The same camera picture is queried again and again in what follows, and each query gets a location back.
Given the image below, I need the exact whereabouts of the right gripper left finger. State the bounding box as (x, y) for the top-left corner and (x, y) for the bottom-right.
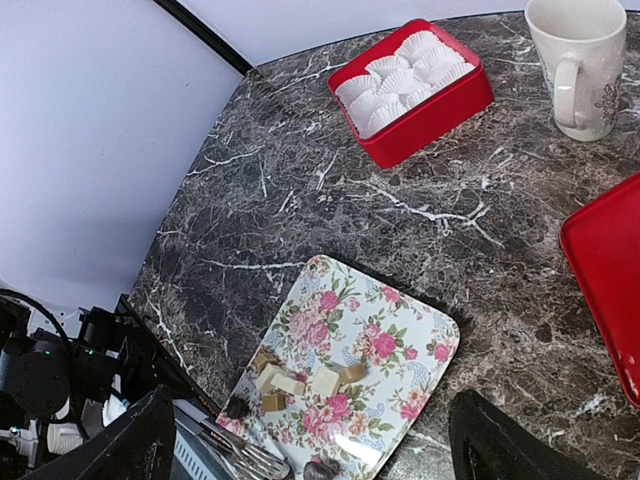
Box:
(26, 386), (176, 480)

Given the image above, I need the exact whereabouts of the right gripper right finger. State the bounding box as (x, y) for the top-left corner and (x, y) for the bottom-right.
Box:
(448, 390), (600, 479)

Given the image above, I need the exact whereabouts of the dark round chocolate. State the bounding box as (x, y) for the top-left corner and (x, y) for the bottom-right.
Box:
(226, 396), (250, 420)

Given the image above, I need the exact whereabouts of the dark heart chocolate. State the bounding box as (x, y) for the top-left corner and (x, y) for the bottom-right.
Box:
(303, 459), (342, 480)

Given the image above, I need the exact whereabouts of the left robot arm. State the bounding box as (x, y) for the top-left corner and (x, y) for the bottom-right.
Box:
(1, 288), (157, 470)

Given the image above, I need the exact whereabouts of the caramel chocolate lower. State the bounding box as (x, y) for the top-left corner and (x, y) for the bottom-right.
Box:
(262, 392), (287, 413)

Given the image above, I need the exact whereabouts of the caramel chocolate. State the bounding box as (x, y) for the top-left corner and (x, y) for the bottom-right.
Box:
(339, 363), (367, 384)
(262, 392), (287, 413)
(251, 350), (279, 374)

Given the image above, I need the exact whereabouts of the caramel chocolate upper right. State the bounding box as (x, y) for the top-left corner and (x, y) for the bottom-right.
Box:
(339, 363), (367, 384)

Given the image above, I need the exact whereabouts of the caramel chocolate left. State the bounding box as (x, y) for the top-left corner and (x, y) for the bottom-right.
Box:
(251, 350), (279, 374)

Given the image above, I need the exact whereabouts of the white chocolate bar middle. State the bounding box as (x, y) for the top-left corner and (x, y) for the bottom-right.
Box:
(271, 373), (305, 396)

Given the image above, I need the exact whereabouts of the white chocolate cube upper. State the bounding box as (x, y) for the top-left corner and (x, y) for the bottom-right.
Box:
(310, 366), (341, 397)

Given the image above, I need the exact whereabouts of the red chocolate box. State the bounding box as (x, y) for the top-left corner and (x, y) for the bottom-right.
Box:
(328, 19), (494, 168)

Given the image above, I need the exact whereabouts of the floral rectangular tray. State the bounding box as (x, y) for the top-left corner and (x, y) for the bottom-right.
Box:
(217, 255), (460, 479)

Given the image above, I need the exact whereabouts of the red box lid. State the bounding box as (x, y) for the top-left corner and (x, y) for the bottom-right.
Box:
(560, 174), (639, 407)

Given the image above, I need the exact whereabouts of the white ceramic mug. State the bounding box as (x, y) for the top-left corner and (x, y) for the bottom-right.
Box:
(524, 1), (627, 142)

